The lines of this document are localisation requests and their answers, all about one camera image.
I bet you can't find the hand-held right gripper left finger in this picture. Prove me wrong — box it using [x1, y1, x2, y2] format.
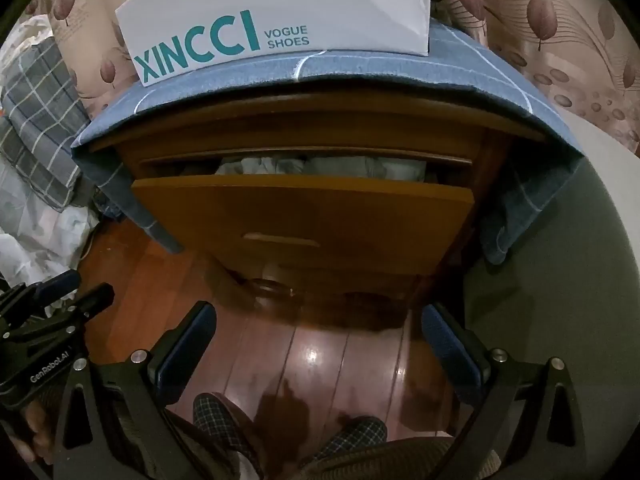
[52, 302, 217, 480]

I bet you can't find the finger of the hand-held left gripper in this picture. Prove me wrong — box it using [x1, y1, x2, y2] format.
[60, 283, 115, 321]
[22, 269, 82, 311]

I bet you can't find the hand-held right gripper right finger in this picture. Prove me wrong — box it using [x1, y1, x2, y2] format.
[421, 302, 588, 480]

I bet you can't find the wooden drawer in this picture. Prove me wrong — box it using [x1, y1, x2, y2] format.
[131, 146, 476, 286]

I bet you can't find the person's left hand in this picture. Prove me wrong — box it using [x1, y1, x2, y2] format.
[20, 400, 56, 461]

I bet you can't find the white crumpled cloth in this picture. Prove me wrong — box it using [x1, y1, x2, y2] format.
[0, 160, 101, 291]

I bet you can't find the plaid slipper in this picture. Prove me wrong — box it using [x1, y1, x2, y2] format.
[194, 394, 261, 480]
[305, 416, 388, 466]

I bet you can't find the person's right leg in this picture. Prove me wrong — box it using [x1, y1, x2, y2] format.
[300, 437, 501, 480]

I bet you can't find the grey plaid cloth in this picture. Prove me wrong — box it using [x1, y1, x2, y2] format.
[0, 37, 93, 213]

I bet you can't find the wooden nightstand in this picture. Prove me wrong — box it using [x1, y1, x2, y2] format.
[87, 92, 548, 321]

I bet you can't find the blue checked cloth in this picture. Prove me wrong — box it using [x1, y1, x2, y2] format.
[70, 17, 583, 266]

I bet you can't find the pink leaf print bedspread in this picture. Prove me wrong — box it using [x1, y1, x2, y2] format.
[20, 0, 640, 156]

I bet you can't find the white shoe box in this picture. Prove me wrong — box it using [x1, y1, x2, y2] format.
[115, 0, 432, 87]

